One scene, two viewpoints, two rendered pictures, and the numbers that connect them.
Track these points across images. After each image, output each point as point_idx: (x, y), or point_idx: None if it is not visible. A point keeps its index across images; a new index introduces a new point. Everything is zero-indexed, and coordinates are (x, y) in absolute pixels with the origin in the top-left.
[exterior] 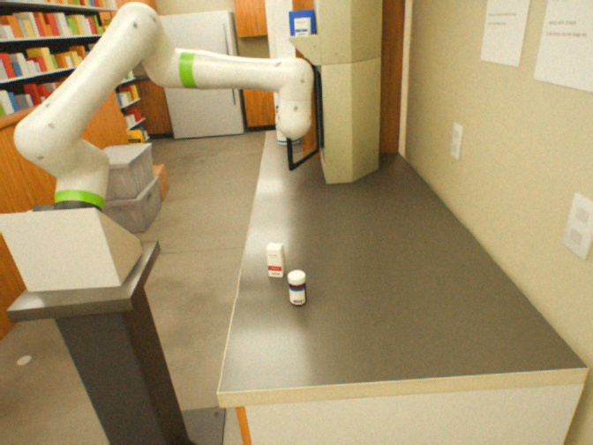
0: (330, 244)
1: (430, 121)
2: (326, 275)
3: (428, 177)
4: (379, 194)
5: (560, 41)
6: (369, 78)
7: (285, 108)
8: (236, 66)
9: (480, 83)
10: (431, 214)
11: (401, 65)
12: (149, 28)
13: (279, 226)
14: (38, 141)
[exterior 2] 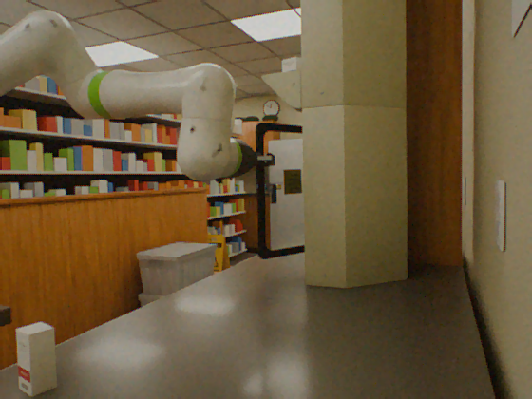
0: (189, 363)
1: (484, 201)
2: None
3: (485, 300)
4: (368, 310)
5: None
6: (381, 133)
7: (181, 129)
8: (140, 80)
9: (515, 79)
10: (436, 358)
11: (461, 135)
12: (44, 32)
13: (161, 321)
14: None
